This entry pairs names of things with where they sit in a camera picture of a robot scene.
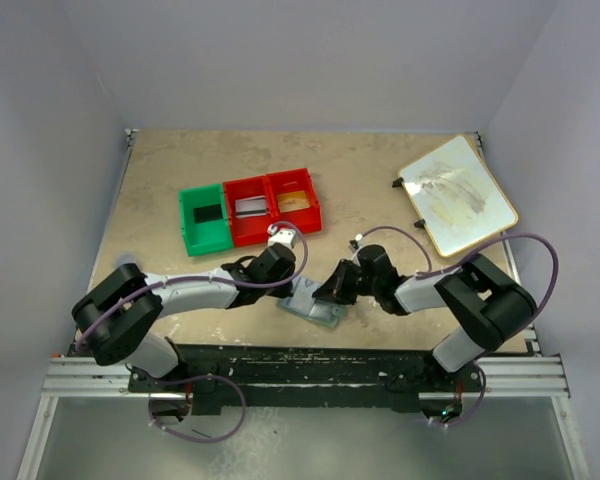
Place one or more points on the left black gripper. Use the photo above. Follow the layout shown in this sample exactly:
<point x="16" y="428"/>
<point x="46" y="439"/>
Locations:
<point x="284" y="288"/>

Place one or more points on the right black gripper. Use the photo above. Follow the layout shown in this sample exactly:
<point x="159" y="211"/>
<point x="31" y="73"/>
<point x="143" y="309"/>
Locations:
<point x="344" y="279"/>

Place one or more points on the green card holder wallet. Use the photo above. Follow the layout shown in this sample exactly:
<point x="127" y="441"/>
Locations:
<point x="302" y="304"/>

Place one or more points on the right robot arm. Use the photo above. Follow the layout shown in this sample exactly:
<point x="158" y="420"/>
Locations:
<point x="489" y="306"/>

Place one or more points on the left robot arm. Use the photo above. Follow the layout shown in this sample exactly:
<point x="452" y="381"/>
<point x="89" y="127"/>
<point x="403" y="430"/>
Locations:
<point x="115" y="318"/>

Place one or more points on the white striped card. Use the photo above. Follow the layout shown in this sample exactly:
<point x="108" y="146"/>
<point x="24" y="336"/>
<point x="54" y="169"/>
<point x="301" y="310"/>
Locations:
<point x="251" y="207"/>

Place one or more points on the orange credit card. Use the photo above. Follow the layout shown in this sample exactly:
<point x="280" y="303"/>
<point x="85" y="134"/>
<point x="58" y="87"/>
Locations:
<point x="293" y="201"/>

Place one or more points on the black card in green bin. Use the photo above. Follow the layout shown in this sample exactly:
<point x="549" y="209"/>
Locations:
<point x="208" y="213"/>

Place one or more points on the middle red plastic bin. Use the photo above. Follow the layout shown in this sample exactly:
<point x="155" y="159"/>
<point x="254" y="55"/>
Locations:
<point x="247" y="231"/>

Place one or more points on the red plastic bin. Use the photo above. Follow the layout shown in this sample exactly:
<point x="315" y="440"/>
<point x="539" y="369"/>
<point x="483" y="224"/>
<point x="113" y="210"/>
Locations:
<point x="307" y="220"/>
<point x="247" y="231"/>

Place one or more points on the right red plastic bin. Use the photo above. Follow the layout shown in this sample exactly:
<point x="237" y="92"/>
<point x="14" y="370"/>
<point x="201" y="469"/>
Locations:
<point x="307" y="220"/>

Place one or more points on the green plastic bin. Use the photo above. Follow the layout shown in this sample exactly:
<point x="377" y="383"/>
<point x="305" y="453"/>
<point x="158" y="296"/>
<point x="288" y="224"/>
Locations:
<point x="205" y="238"/>

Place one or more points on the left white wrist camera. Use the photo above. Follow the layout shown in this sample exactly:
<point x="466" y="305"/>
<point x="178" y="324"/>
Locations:
<point x="281" y="235"/>

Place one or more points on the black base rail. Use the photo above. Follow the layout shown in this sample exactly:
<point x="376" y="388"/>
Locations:
<point x="404" y="381"/>

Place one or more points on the whiteboard with wooden frame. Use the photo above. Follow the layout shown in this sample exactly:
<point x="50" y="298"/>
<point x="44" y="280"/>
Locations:
<point x="456" y="196"/>

